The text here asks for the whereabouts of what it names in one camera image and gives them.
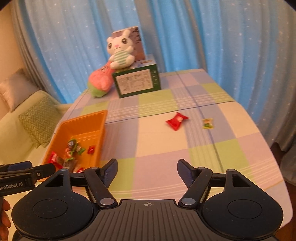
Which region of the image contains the clear dark printed snack pack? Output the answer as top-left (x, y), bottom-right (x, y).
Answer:
top-left (63, 157), bottom-right (77, 173)

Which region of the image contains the orange plastic tray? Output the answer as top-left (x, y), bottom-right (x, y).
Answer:
top-left (42, 110), bottom-right (107, 172)

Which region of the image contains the red pillow snack packet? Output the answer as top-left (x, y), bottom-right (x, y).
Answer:
top-left (48, 151), bottom-right (64, 169)

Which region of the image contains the grey silk cushion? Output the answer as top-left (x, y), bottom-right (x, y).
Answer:
top-left (1, 68), bottom-right (40, 112)

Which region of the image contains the cream sofa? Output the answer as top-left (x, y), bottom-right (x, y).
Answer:
top-left (1, 90), bottom-right (71, 166)

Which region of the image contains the plaid tablecloth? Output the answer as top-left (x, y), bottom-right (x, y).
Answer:
top-left (63, 69), bottom-right (293, 225)

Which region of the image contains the green chevron cushion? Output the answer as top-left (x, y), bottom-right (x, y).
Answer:
top-left (18, 97), bottom-right (62, 148)

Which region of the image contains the brown picture box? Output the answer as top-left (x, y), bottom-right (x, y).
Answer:
top-left (111, 26), bottom-right (147, 62)

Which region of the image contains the green edged nut packet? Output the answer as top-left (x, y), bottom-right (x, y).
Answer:
top-left (65, 138), bottom-right (78, 159)

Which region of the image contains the red patterned candy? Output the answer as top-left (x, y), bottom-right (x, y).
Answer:
top-left (73, 166), bottom-right (84, 173)

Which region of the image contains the yellow green candy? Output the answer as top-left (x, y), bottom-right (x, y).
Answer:
top-left (203, 118), bottom-right (214, 130)

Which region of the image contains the white bunny plush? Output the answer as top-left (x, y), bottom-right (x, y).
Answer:
top-left (107, 29), bottom-right (135, 69)

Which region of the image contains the blue star curtain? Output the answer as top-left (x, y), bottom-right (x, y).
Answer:
top-left (11, 1), bottom-right (295, 148)

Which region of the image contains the red small candy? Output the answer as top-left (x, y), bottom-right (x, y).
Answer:
top-left (87, 146), bottom-right (96, 155)

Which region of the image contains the green white carton box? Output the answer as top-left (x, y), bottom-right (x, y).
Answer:
top-left (112, 54), bottom-right (161, 98)

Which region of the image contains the pink green star plush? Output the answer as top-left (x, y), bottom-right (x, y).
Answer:
top-left (88, 61), bottom-right (115, 97)

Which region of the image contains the person left hand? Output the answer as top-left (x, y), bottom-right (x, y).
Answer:
top-left (0, 199), bottom-right (11, 240)

